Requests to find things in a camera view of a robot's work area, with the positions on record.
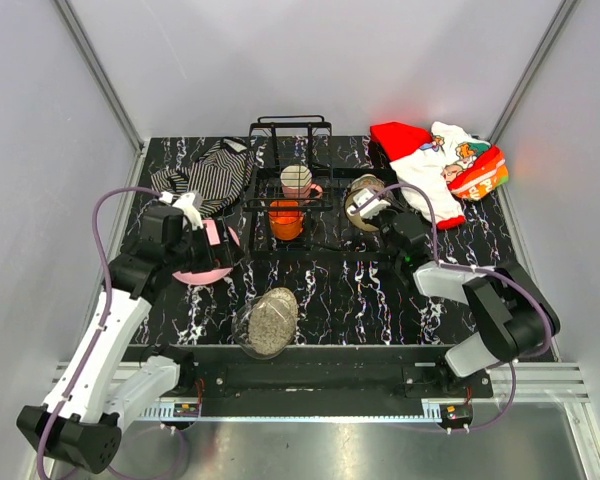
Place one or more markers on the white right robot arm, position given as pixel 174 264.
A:
pixel 513 318

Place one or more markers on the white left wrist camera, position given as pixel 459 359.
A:
pixel 189 203

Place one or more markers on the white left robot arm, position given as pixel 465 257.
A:
pixel 82 420

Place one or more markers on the pink ceramic mug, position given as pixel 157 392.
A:
pixel 297 184

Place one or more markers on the flower-shaped patterned dish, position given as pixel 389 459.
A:
pixel 367 181

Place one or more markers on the pink round plate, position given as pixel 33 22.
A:
pixel 205 272

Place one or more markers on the white red cartoon garment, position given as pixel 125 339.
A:
pixel 445 163

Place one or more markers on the orange plastic cup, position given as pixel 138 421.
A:
pixel 286 219

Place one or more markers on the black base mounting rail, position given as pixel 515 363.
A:
pixel 387 382

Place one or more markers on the clear glass bowl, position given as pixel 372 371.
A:
pixel 239 330

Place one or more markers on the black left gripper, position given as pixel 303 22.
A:
pixel 226 255

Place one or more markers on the black white striped cloth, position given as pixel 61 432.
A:
pixel 219 175

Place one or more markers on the black metal dish rack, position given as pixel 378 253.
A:
pixel 317 228

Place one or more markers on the beige speckled bowl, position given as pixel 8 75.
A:
pixel 356 219

